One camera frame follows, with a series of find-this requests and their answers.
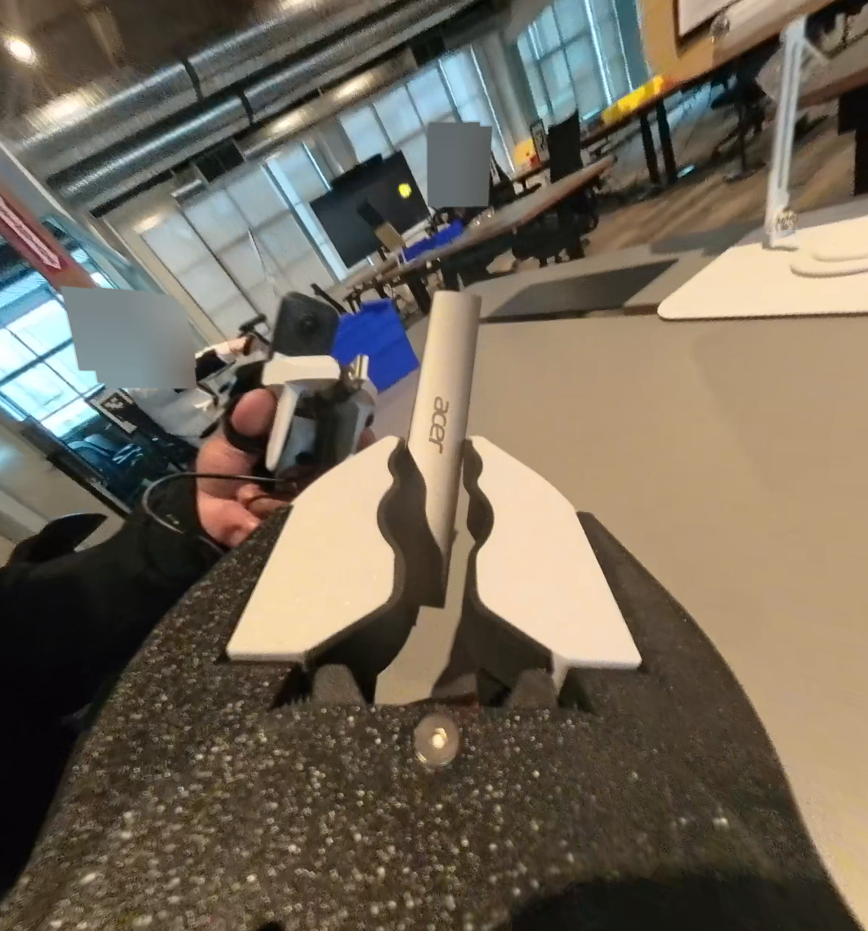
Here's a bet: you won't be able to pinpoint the black desk panel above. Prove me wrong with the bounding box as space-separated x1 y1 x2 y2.
487 259 679 322

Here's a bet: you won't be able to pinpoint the silver air duct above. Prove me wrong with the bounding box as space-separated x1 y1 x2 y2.
12 0 509 184

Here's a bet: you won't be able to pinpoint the small blue storage bins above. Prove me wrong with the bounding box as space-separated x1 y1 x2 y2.
400 220 465 264

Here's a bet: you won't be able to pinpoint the large paned windows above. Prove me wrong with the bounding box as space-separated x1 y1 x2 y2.
139 0 649 301

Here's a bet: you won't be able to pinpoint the black usb cable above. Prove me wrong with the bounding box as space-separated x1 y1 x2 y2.
142 353 374 544

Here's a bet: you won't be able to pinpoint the large black wall screen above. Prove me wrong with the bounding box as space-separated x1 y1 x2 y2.
309 151 432 272

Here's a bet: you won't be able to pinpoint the long grey desk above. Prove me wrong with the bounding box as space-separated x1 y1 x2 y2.
797 28 868 199

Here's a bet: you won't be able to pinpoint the grey usb hub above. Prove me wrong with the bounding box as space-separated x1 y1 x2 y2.
405 291 484 609

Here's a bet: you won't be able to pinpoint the blue plastic bin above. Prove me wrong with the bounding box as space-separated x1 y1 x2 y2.
331 298 422 391

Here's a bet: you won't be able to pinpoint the red white wall sign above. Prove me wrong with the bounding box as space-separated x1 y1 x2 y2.
0 180 65 275

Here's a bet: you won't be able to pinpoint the yellow storage bins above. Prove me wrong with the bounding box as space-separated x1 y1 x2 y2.
603 75 669 122

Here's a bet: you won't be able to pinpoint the grey desk wooden edge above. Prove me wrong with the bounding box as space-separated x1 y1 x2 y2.
345 155 618 293

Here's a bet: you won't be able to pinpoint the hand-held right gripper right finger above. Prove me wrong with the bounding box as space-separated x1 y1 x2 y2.
461 435 646 711

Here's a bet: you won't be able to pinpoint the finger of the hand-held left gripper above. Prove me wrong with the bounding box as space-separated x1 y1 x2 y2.
261 353 343 388
328 384 378 457

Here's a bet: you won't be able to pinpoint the person's left hand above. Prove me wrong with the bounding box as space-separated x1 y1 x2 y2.
196 387 378 549

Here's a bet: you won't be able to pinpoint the black monitor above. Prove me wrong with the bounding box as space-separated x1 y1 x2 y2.
546 108 585 184

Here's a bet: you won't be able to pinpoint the wooden desk black legs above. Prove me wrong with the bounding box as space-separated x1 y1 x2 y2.
585 42 771 184

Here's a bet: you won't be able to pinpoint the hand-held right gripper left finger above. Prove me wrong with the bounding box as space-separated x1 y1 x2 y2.
225 435 449 706

